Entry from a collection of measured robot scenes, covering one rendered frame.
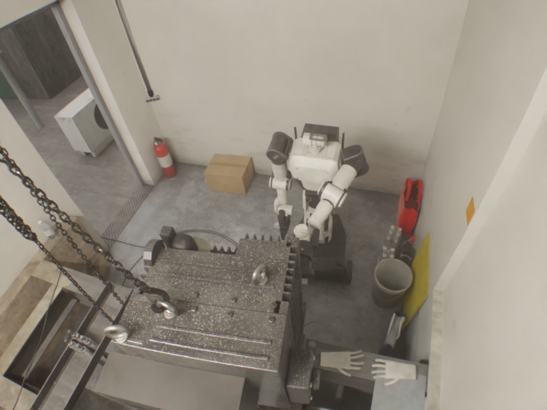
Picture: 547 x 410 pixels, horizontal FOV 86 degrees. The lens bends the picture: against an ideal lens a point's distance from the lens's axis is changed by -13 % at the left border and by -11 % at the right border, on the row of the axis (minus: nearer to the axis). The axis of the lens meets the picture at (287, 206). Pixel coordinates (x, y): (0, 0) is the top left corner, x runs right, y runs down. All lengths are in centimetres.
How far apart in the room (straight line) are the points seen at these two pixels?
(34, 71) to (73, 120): 267
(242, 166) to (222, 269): 246
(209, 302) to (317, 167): 99
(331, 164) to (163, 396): 127
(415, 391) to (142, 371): 133
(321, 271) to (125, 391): 187
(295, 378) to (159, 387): 41
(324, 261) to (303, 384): 171
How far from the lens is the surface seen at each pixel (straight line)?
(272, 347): 93
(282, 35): 279
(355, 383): 213
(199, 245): 124
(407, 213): 299
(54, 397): 233
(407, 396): 191
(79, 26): 322
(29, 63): 712
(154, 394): 112
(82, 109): 469
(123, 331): 103
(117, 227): 374
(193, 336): 99
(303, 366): 114
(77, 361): 232
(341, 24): 266
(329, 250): 280
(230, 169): 345
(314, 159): 174
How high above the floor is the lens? 249
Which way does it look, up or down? 48 degrees down
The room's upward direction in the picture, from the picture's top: 6 degrees counter-clockwise
